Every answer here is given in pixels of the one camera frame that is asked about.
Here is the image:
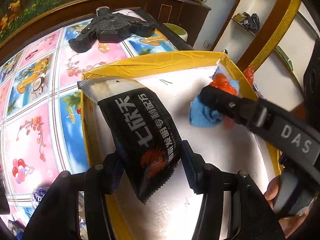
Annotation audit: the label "blue knitted item red bag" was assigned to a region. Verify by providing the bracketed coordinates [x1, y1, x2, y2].
[189, 67, 240, 130]

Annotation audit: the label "black snack packet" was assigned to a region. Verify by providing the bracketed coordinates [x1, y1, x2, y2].
[78, 76, 182, 203]

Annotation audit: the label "blue white patterned bag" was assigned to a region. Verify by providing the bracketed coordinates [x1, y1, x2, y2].
[31, 187, 49, 209]

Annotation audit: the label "person right hand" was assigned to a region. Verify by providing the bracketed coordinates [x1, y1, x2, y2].
[264, 176, 312, 239]

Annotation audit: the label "red plastic bag on cabinet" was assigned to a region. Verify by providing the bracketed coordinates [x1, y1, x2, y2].
[243, 66, 254, 87]

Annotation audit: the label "yellow-rimmed white foam box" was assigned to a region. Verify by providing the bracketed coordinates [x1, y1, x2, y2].
[82, 50, 281, 239]

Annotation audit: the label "white green stool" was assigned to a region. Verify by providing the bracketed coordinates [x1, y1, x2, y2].
[164, 23, 188, 42]

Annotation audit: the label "dark wooden sideboard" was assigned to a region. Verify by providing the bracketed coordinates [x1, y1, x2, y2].
[1, 0, 210, 61]

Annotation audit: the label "black star-shaped device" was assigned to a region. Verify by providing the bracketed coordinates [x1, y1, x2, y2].
[68, 7, 156, 53]

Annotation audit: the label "black straps on shelf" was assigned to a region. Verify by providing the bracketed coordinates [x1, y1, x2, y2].
[235, 11, 261, 34]

